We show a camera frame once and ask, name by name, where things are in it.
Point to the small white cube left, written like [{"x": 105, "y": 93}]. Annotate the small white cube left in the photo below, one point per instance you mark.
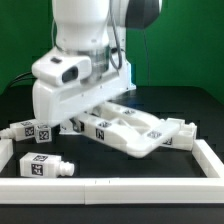
[{"x": 43, "y": 133}]

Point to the white chair seat block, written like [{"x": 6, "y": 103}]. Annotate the white chair seat block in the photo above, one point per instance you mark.
[{"x": 184, "y": 139}]

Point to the white flat chair panel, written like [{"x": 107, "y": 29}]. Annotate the white flat chair panel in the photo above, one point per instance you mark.
[{"x": 66, "y": 127}]

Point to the white border fence frame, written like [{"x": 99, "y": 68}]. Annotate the white border fence frame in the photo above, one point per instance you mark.
[{"x": 209, "y": 189}]

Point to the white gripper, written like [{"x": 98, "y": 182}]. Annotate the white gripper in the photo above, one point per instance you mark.
[{"x": 53, "y": 105}]

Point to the white chair side frame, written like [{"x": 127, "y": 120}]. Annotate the white chair side frame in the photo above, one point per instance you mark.
[{"x": 128, "y": 130}]

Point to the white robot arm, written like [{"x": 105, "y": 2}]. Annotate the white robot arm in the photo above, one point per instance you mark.
[{"x": 83, "y": 28}]

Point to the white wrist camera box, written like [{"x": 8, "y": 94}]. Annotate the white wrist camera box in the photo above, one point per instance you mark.
[{"x": 57, "y": 68}]

